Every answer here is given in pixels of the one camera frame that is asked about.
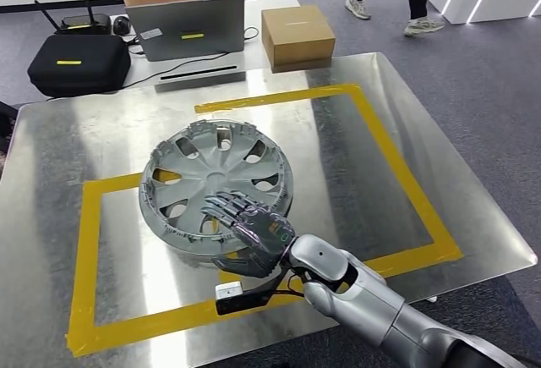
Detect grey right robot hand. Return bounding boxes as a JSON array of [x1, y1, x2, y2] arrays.
[[201, 190, 297, 280]]

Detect silver plastic wheel cover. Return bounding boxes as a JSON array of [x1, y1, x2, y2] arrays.
[[138, 118, 295, 259]]

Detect stainless steel workbench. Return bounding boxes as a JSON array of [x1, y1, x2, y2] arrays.
[[0, 51, 539, 368]]

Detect white table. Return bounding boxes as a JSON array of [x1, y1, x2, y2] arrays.
[[106, 0, 302, 95]]

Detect brown cardboard box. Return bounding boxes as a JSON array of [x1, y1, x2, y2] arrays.
[[261, 4, 337, 74]]

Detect large yellow tape rectangle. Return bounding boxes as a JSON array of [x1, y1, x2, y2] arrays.
[[65, 83, 464, 358]]

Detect grey laptop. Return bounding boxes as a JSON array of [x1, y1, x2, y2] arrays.
[[125, 0, 247, 64]]

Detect black computer mouse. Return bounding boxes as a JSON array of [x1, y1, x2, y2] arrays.
[[112, 14, 132, 37]]

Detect black zip carry case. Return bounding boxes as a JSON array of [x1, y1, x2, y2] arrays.
[[27, 33, 132, 99]]

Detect black wifi router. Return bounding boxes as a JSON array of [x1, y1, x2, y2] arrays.
[[33, 0, 113, 36]]

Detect black bag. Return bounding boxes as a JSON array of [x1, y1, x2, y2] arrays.
[[0, 101, 19, 157]]

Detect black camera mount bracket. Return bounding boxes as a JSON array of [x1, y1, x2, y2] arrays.
[[241, 266, 305, 313]]

